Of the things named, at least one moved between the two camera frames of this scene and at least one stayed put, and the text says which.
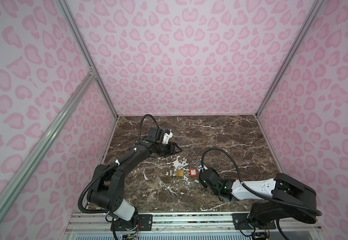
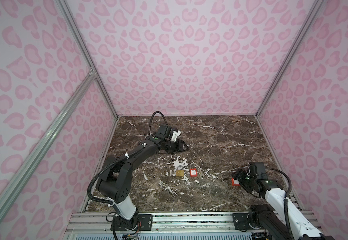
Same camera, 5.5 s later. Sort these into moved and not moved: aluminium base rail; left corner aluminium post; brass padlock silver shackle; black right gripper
Moved: black right gripper
Not moved: aluminium base rail; brass padlock silver shackle; left corner aluminium post
